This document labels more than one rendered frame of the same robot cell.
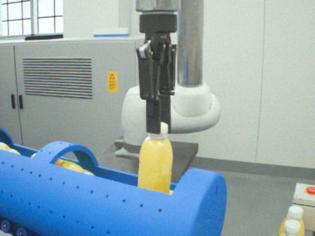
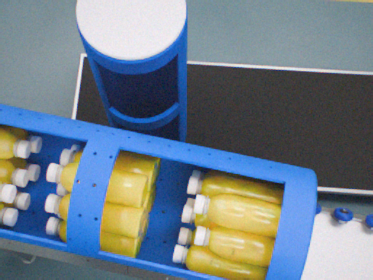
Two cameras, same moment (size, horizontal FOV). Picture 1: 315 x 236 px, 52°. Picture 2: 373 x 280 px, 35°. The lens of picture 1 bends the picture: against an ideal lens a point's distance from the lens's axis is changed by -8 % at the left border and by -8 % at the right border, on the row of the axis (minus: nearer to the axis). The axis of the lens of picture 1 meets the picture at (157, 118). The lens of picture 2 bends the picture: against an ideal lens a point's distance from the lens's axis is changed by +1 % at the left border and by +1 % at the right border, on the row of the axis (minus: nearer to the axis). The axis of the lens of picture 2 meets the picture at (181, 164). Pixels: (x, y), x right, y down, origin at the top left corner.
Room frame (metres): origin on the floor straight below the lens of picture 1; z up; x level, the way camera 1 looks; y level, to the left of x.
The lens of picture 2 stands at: (1.22, 0.36, 2.33)
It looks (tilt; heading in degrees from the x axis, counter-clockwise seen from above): 72 degrees down; 167
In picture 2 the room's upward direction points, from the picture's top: 1 degrees counter-clockwise
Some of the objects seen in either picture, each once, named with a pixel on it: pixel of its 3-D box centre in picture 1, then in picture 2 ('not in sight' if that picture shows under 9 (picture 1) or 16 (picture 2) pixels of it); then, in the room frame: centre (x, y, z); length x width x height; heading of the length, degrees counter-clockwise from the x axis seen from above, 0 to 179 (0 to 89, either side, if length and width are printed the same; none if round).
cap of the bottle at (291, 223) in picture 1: (292, 227); not in sight; (0.66, -0.32, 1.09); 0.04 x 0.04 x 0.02
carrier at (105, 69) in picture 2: not in sight; (143, 85); (0.39, 0.44, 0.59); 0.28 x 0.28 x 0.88
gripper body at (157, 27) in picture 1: (158, 36); not in sight; (0.68, 0.00, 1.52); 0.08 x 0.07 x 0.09; 153
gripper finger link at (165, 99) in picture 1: (163, 111); not in sight; (0.70, -0.01, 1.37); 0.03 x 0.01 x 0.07; 63
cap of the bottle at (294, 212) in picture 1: (295, 212); not in sight; (0.72, -0.36, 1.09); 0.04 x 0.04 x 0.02
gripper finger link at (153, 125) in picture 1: (153, 116); not in sight; (0.66, 0.01, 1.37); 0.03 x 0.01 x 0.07; 63
